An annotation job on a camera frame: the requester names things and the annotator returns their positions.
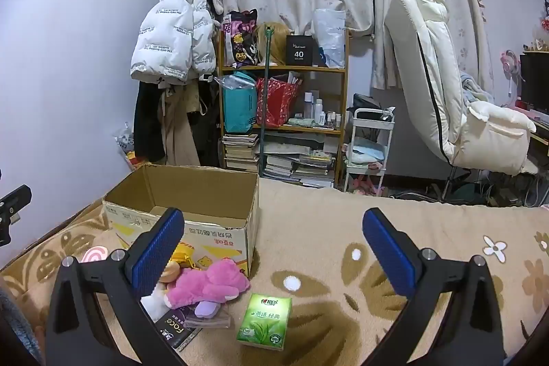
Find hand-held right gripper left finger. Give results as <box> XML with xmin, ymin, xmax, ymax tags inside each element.
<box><xmin>45</xmin><ymin>207</ymin><xmax>186</xmax><ymax>366</ymax></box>

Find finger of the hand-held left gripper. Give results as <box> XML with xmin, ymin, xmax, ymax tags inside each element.
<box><xmin>0</xmin><ymin>185</ymin><xmax>33</xmax><ymax>247</ymax></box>

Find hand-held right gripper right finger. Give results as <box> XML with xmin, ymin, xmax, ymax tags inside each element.
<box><xmin>361</xmin><ymin>207</ymin><xmax>504</xmax><ymax>366</ymax></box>

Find pink plush bear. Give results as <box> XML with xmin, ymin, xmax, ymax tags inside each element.
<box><xmin>165</xmin><ymin>259</ymin><xmax>252</xmax><ymax>310</ymax></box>

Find printed cardboard box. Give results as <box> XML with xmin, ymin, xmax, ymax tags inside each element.
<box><xmin>102</xmin><ymin>164</ymin><xmax>260</xmax><ymax>279</ymax></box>

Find white soft item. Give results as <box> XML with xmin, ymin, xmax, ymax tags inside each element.
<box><xmin>141</xmin><ymin>294</ymin><xmax>173</xmax><ymax>322</ymax></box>

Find pink swirl round plush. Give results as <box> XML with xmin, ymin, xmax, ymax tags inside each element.
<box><xmin>81</xmin><ymin>247</ymin><xmax>111</xmax><ymax>264</ymax></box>

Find beige flower blanket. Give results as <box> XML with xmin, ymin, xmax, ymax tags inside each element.
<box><xmin>0</xmin><ymin>177</ymin><xmax>549</xmax><ymax>366</ymax></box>

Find purple item in clear bag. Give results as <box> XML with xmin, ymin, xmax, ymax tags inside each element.
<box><xmin>184</xmin><ymin>301</ymin><xmax>232</xmax><ymax>328</ymax></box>

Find black face mask packet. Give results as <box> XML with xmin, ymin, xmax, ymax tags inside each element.
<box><xmin>154</xmin><ymin>305</ymin><xmax>203</xmax><ymax>352</ymax></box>

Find light blue pillow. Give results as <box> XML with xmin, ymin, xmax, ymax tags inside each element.
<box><xmin>347</xmin><ymin>138</ymin><xmax>384</xmax><ymax>163</ymax></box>

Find clear plastic bag of items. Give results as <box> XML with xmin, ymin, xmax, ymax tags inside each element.
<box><xmin>114</xmin><ymin>121</ymin><xmax>144</xmax><ymax>172</ymax></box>

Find white trolley cart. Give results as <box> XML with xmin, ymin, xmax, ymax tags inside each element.
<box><xmin>343</xmin><ymin>106</ymin><xmax>395</xmax><ymax>193</ymax></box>

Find beige trousers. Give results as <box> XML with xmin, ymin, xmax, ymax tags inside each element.
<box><xmin>156</xmin><ymin>83</ymin><xmax>202</xmax><ymax>168</ymax></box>

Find green tissue packet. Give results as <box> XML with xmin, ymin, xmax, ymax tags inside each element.
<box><xmin>237</xmin><ymin>293</ymin><xmax>293</xmax><ymax>351</ymax></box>

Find large stack of books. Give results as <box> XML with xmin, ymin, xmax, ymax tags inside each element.
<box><xmin>259</xmin><ymin>132</ymin><xmax>337</xmax><ymax>189</ymax></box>

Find grey cloth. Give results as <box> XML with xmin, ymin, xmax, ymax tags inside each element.
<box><xmin>0</xmin><ymin>284</ymin><xmax>46</xmax><ymax>366</ymax></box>

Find small stack of books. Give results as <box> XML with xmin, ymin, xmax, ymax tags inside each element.
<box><xmin>222</xmin><ymin>133</ymin><xmax>260</xmax><ymax>173</ymax></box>

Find black coat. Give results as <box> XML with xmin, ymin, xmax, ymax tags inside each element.
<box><xmin>134</xmin><ymin>81</ymin><xmax>167</xmax><ymax>166</ymax></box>

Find dark hanging garment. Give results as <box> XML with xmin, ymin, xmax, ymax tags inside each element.
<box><xmin>189</xmin><ymin>76</ymin><xmax>224</xmax><ymax>168</ymax></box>

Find group of small white bottles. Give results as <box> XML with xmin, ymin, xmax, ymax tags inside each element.
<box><xmin>304</xmin><ymin>89</ymin><xmax>344</xmax><ymax>127</ymax></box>

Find teal bag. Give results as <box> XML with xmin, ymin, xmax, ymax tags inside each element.
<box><xmin>221</xmin><ymin>71</ymin><xmax>258</xmax><ymax>134</ymax></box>

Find green pole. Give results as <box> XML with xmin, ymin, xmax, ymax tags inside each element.
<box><xmin>257</xmin><ymin>27</ymin><xmax>275</xmax><ymax>178</ymax></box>

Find red patterned bag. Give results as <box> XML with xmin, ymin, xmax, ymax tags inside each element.
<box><xmin>256</xmin><ymin>76</ymin><xmax>302</xmax><ymax>127</ymax></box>

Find light blue cloth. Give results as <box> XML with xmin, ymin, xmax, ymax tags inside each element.
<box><xmin>461</xmin><ymin>72</ymin><xmax>490</xmax><ymax>105</ymax></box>

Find dark desk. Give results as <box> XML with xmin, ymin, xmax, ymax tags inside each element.
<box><xmin>515</xmin><ymin>100</ymin><xmax>549</xmax><ymax>161</ymax></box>

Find cream reclining chair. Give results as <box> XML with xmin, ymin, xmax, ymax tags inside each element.
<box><xmin>395</xmin><ymin>0</ymin><xmax>537</xmax><ymax>204</ymax></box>

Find wooden shelf rack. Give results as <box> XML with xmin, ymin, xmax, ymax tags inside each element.
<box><xmin>217</xmin><ymin>27</ymin><xmax>350</xmax><ymax>189</ymax></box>

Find black cardboard box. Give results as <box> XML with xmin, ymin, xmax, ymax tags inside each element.
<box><xmin>286</xmin><ymin>34</ymin><xmax>319</xmax><ymax>67</ymax></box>

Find white puffer jacket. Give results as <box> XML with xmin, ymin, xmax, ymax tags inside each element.
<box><xmin>130</xmin><ymin>0</ymin><xmax>217</xmax><ymax>86</ymax></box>

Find white plastic bag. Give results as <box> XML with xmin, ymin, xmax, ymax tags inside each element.
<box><xmin>312</xmin><ymin>8</ymin><xmax>347</xmax><ymax>69</ymax></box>

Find pink desk fan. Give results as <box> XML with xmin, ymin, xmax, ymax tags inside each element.
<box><xmin>500</xmin><ymin>49</ymin><xmax>526</xmax><ymax>105</ymax></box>

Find black monitor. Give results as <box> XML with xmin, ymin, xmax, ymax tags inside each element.
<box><xmin>520</xmin><ymin>52</ymin><xmax>549</xmax><ymax>116</ymax></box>

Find black cartoon printed bag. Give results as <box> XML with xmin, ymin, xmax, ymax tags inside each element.
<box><xmin>223</xmin><ymin>9</ymin><xmax>260</xmax><ymax>69</ymax></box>

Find blond wig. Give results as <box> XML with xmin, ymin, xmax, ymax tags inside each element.
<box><xmin>253</xmin><ymin>22</ymin><xmax>293</xmax><ymax>67</ymax></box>

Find bundle of cables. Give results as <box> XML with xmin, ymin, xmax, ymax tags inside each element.
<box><xmin>472</xmin><ymin>169</ymin><xmax>549</xmax><ymax>208</ymax></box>

